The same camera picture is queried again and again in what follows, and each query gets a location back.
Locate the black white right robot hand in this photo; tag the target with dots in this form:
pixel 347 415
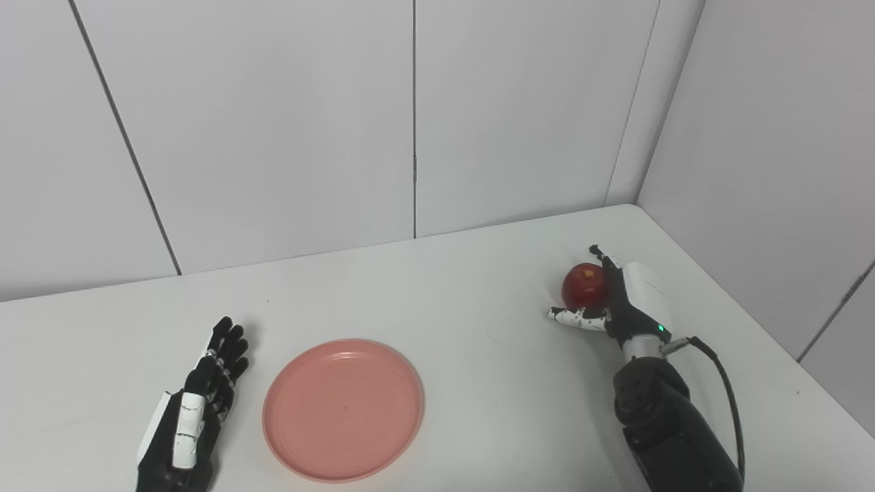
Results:
pixel 639 301

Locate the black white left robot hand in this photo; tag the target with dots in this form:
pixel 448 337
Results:
pixel 160 458

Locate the red apple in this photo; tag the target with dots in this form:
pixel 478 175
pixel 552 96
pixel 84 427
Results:
pixel 584 287

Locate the pink round plate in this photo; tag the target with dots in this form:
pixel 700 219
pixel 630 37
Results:
pixel 342 410

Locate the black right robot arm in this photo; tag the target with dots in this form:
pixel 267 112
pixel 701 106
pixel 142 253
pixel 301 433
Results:
pixel 670 424

